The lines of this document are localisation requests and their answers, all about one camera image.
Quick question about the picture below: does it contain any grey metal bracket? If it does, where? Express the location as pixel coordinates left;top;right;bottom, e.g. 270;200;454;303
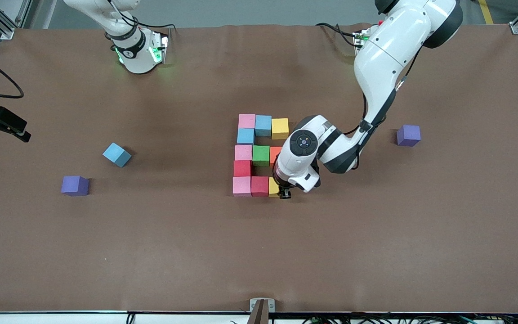
250;298;276;313

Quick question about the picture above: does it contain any white table edge rail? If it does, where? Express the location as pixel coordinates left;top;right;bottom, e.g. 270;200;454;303
0;312;518;324

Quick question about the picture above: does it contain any black right arm base cable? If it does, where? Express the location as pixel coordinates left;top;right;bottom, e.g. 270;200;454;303
106;0;177;31

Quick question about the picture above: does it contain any black arm base cable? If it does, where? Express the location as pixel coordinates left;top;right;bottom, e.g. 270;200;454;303
315;22;363;45
106;0;177;31

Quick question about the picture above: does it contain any blue foam cube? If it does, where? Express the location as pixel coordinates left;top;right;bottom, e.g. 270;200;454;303
255;115;272;137
102;142;132;168
237;128;256;146

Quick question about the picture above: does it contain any brown table mat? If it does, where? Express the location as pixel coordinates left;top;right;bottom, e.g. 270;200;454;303
0;22;518;314

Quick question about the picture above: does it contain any red foam cube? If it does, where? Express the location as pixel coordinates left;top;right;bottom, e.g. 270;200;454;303
251;176;270;198
233;160;253;177

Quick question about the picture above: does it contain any purple foam cube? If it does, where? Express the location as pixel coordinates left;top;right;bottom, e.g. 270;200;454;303
396;125;421;147
61;175;90;197

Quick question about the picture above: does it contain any black left arm base cable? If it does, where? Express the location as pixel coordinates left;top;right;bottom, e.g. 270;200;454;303
315;22;363;45

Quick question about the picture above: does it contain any green foam cube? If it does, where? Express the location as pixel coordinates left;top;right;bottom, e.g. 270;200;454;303
252;145;271;167

